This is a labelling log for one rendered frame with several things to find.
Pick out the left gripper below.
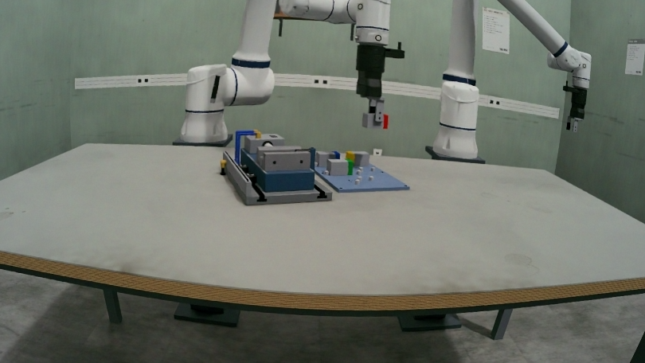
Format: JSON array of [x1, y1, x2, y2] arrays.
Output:
[[563, 78, 589, 132]]

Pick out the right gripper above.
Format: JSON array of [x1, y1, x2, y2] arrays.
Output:
[[354, 29, 405, 122]]

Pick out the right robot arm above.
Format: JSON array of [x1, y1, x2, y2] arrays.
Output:
[[180, 0, 391, 142]]

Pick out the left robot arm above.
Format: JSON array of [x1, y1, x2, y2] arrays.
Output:
[[432, 0, 591, 158]]

